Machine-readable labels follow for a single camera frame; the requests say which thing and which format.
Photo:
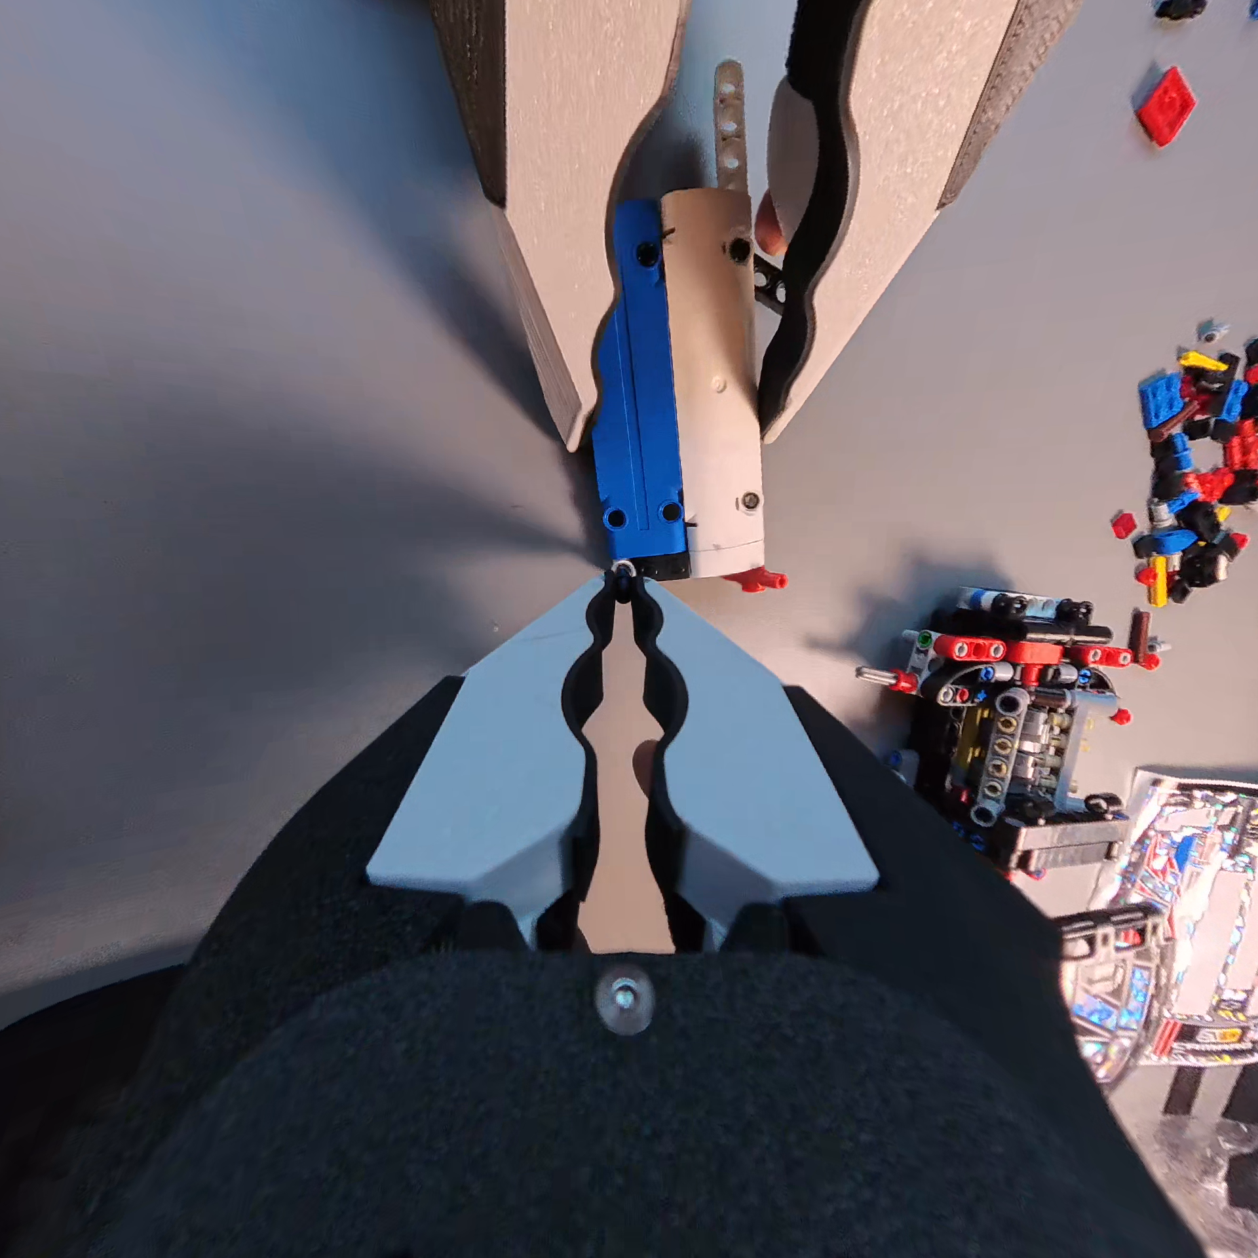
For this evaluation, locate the lego car chassis assembly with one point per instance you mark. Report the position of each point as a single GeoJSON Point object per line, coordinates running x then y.
{"type": "Point", "coordinates": [1022, 747]}

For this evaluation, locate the person's left hand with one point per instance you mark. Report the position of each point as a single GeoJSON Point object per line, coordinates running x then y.
{"type": "Point", "coordinates": [791, 157]}

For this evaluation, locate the pile of mixed lego pieces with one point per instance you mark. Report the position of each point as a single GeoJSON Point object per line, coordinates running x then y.
{"type": "Point", "coordinates": [1204, 442]}

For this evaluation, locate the black angled lego piece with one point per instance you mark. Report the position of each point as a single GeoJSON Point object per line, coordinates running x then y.
{"type": "Point", "coordinates": [1179, 8]}

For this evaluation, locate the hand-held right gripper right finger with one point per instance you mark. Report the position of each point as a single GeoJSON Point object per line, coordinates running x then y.
{"type": "Point", "coordinates": [767, 786]}

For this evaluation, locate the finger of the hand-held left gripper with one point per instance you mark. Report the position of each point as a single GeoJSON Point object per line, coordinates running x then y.
{"type": "Point", "coordinates": [905, 147]}
{"type": "Point", "coordinates": [569, 147]}

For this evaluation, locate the clear plastic bag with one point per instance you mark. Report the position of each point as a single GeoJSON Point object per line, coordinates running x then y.
{"type": "Point", "coordinates": [1198, 1170]}

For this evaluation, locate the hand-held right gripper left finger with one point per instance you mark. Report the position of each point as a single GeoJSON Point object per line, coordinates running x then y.
{"type": "Point", "coordinates": [481, 786]}

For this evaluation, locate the brown lego piece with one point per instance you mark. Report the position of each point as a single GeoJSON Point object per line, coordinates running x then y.
{"type": "Point", "coordinates": [1141, 637]}

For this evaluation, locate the red square lego plate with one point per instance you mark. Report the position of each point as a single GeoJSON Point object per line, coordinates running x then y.
{"type": "Point", "coordinates": [1167, 106]}

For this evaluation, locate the small red lego brick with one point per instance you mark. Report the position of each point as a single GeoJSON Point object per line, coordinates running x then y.
{"type": "Point", "coordinates": [1125, 524]}

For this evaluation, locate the blue and white lego assembly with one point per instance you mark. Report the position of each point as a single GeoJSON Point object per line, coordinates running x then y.
{"type": "Point", "coordinates": [707, 373]}

